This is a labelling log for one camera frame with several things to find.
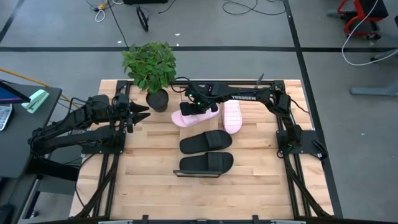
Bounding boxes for white and yellow cable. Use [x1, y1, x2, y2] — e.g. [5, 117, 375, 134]
[85, 0, 125, 23]

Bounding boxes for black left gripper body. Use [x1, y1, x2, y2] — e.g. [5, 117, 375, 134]
[113, 94, 133, 126]

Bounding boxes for tablet with blue screen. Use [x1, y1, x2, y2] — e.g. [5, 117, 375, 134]
[0, 79, 32, 105]

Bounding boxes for black aluminium table frame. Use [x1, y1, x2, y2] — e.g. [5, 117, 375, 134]
[70, 79, 335, 224]

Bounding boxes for mint green stapler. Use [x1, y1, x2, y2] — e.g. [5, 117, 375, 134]
[21, 88, 50, 114]

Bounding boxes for pink slide sandal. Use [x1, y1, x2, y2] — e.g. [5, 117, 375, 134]
[221, 99, 243, 135]
[170, 107, 220, 129]

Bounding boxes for green potted plant black pot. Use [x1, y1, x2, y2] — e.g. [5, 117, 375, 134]
[121, 41, 177, 113]

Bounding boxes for thin black floor cable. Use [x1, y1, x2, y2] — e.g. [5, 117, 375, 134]
[106, 0, 129, 49]

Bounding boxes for yellow rod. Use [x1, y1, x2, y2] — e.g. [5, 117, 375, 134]
[0, 67, 75, 108]

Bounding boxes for black strap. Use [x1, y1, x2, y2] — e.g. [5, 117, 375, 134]
[136, 5, 150, 33]

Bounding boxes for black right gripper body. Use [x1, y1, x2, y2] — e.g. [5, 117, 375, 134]
[179, 101, 220, 117]

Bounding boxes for long white cable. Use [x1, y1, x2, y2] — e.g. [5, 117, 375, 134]
[341, 0, 398, 67]

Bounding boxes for wooden shelf black metal frame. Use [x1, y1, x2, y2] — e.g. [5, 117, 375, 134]
[172, 86, 223, 179]

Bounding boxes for black slide sandal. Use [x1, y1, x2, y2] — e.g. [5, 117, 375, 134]
[178, 129, 233, 155]
[178, 151, 234, 173]

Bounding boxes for black floor box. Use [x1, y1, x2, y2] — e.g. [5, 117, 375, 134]
[123, 0, 169, 5]

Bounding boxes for red and black stool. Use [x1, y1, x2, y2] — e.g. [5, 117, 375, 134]
[326, 0, 389, 40]

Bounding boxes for black looped floor cable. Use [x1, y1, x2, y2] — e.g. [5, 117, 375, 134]
[221, 0, 287, 16]

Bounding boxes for grey calculator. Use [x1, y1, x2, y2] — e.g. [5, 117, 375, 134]
[0, 103, 14, 131]

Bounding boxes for wooden desk grey legs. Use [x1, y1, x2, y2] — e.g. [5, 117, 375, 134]
[350, 46, 398, 97]

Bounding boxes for black side table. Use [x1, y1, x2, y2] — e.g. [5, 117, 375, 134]
[0, 79, 63, 180]

